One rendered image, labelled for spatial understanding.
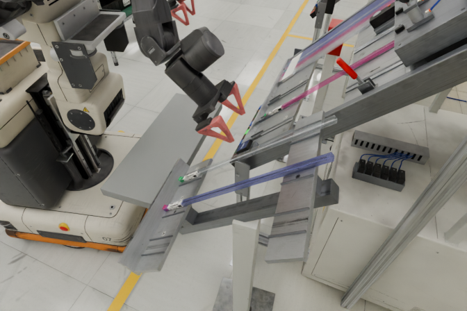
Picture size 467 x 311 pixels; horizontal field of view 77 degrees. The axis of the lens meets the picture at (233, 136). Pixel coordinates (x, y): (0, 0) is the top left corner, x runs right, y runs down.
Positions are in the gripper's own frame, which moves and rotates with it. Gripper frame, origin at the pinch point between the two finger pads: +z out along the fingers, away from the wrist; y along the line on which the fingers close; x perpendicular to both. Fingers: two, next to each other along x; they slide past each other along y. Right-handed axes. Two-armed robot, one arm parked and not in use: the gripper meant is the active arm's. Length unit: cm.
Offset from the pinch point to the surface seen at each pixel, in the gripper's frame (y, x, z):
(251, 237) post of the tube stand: -15.8, 7.9, 20.8
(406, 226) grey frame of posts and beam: 3, -15, 54
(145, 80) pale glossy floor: 138, 159, -10
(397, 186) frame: 21, -13, 59
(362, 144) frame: 39, -4, 52
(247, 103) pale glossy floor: 131, 90, 55
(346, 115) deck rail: 9.7, -18.2, 16.3
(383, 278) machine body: 5, 6, 88
